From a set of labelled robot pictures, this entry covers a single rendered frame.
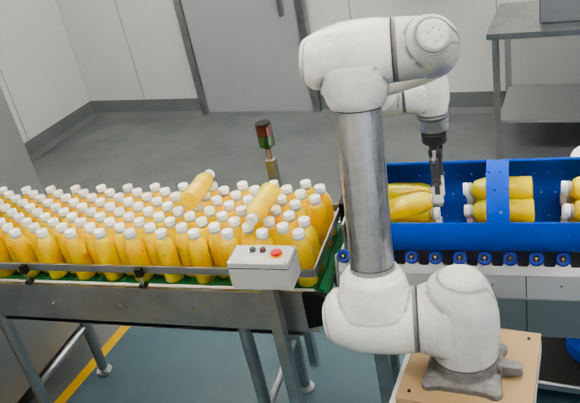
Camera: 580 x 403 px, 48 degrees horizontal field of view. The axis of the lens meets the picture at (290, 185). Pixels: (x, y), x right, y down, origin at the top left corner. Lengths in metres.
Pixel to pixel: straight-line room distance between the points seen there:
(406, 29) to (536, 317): 1.23
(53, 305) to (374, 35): 1.81
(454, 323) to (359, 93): 0.54
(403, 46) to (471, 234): 0.87
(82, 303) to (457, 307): 1.57
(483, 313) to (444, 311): 0.08
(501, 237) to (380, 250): 0.66
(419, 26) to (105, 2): 5.56
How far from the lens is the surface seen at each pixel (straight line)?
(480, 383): 1.61
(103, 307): 2.59
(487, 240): 2.05
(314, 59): 1.33
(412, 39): 1.29
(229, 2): 5.91
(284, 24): 5.74
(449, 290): 1.48
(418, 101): 1.88
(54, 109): 6.92
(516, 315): 2.26
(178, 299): 2.38
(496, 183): 2.02
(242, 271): 2.04
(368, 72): 1.32
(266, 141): 2.56
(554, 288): 2.16
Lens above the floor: 2.21
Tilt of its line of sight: 28 degrees down
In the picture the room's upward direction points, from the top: 12 degrees counter-clockwise
